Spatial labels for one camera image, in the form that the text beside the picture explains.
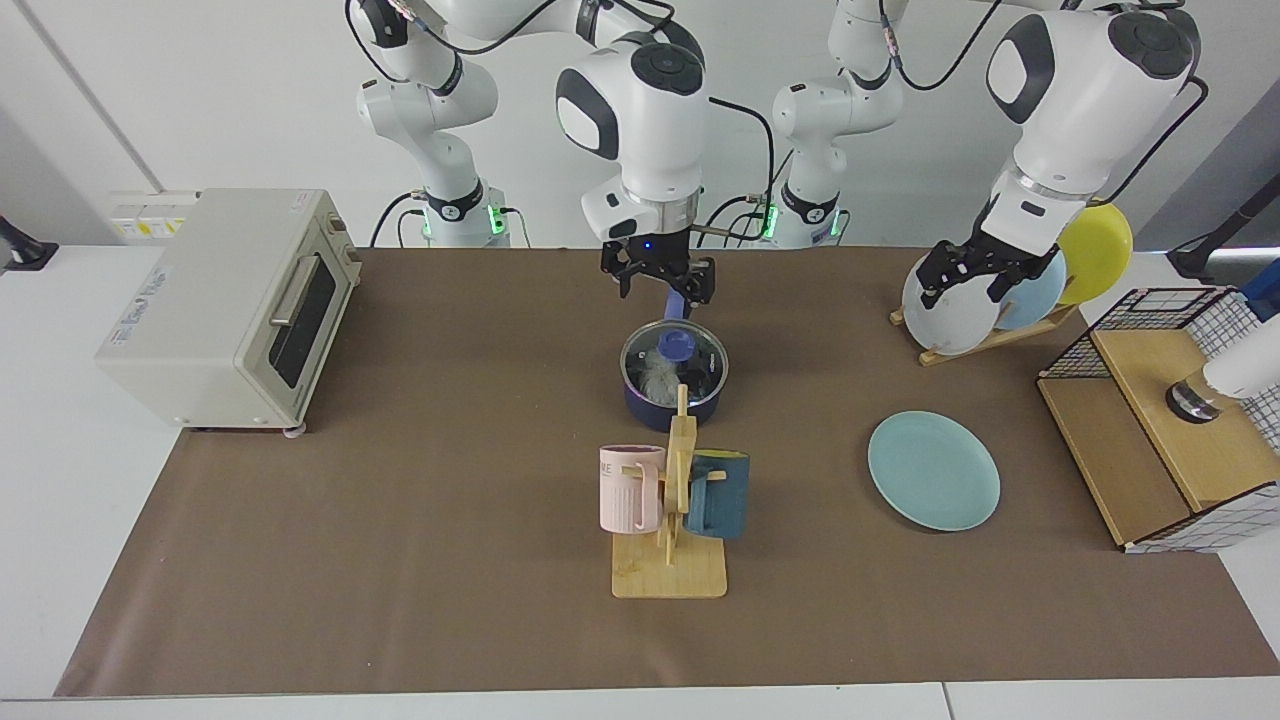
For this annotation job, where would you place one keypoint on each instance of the glass lid with blue knob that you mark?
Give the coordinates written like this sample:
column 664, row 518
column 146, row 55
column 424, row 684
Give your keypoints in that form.
column 705, row 365

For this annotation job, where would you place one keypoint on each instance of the white vermicelli bundle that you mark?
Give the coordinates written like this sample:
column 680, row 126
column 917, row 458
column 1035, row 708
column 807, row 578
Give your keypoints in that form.
column 660, row 380

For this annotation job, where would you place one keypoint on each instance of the white round plate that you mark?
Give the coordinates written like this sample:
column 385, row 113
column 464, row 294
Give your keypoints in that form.
column 955, row 325

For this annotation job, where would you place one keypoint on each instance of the light blue round plate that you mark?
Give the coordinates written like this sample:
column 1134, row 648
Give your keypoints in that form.
column 1035, row 300

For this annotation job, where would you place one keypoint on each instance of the wooden plate rack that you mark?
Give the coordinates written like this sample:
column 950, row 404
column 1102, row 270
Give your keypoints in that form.
column 985, row 345

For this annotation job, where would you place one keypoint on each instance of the yellow round plate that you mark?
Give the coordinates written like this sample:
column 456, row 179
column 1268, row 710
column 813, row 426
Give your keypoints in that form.
column 1100, row 250

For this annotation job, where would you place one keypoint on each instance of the teal round plate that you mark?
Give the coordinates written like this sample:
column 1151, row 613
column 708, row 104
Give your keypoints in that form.
column 934, row 470

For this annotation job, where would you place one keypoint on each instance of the black stand with pole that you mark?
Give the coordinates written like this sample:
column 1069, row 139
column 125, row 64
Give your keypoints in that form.
column 1195, row 260

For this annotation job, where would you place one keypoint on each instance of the dark teal cup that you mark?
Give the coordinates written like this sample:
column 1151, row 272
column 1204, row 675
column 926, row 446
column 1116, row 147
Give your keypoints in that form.
column 725, row 500

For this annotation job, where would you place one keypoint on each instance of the pink ribbed cup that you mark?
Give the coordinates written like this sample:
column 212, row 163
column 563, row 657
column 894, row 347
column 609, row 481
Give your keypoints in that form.
column 625, row 500

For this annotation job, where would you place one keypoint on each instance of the white cylinder with metal end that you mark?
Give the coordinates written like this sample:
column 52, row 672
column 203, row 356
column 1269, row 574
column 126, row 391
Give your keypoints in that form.
column 1245, row 370

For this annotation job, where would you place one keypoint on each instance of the blue block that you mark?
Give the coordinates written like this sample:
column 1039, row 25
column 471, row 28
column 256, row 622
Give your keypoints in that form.
column 1265, row 300

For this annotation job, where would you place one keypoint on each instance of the wooden cup stand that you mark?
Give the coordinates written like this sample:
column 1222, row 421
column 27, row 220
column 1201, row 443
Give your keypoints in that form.
column 670, row 572

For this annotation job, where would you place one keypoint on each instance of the brown table cloth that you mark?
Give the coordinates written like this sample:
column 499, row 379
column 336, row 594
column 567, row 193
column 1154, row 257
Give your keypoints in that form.
column 450, row 600

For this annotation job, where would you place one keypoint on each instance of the pale toaster oven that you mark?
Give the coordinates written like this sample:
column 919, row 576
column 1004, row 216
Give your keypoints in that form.
column 200, row 300

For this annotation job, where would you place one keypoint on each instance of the black stand foot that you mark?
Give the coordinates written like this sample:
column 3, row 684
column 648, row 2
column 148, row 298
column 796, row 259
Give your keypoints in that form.
column 25, row 252

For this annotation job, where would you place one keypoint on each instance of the white wall socket strip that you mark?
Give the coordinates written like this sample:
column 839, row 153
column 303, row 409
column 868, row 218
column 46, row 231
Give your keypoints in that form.
column 150, row 220

